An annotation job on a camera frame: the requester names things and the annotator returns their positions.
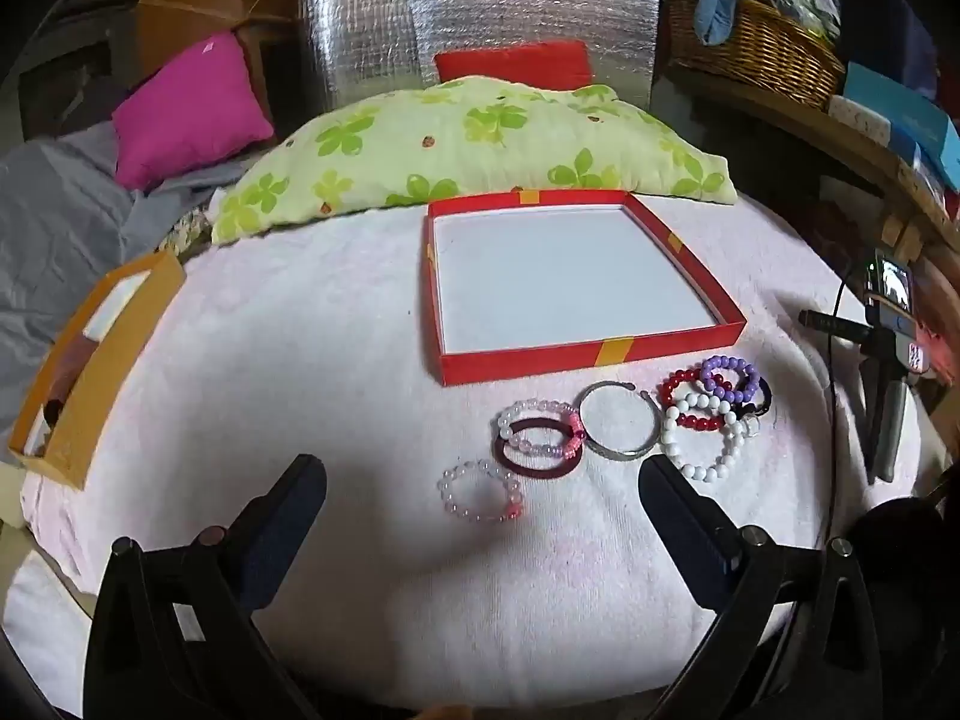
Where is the white and pink bead bracelet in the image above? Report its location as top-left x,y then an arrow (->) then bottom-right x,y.
496,399 -> 587,460

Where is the white flat box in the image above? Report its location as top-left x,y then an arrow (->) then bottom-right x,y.
829,94 -> 893,143

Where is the wooden shelf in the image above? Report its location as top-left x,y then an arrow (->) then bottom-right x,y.
667,60 -> 960,256

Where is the silver bangle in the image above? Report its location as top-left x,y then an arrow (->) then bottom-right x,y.
579,381 -> 662,458

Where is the orange cardboard box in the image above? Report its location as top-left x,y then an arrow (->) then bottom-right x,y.
7,251 -> 187,492

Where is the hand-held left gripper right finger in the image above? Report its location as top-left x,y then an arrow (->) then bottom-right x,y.
637,454 -> 893,720

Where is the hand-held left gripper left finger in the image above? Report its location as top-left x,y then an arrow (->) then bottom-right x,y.
84,454 -> 328,720

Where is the clear bead bracelet pink clasp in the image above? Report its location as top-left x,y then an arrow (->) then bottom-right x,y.
437,460 -> 526,524

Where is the red shallow cardboard box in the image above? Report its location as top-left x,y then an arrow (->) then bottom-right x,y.
424,190 -> 747,386

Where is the maroon hair tie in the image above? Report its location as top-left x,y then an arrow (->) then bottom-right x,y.
495,420 -> 584,482

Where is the blue flat box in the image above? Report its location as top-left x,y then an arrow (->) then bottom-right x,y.
844,61 -> 952,158

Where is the purple bead bracelet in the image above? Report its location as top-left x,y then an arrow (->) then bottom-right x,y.
700,355 -> 760,406

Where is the red bead bracelet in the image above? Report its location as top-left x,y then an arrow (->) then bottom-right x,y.
658,366 -> 740,436

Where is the green floral pillow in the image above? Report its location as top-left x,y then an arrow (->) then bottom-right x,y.
210,77 -> 740,245

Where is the red cushion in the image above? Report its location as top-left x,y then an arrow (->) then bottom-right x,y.
433,40 -> 593,91

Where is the blue cloth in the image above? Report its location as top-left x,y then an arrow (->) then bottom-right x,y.
694,0 -> 773,44

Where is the silver foil insulation sheet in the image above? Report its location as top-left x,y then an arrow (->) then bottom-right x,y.
300,0 -> 662,115

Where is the black hair tie with ring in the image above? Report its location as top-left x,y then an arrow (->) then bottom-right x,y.
731,375 -> 775,440

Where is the small black tripod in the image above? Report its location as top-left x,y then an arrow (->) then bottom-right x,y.
799,307 -> 935,485

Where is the grey blanket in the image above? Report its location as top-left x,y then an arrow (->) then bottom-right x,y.
0,120 -> 248,421

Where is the wicker basket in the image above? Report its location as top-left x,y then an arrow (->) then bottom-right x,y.
666,0 -> 847,112

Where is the magenta pillow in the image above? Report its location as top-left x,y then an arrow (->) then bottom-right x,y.
112,31 -> 277,192

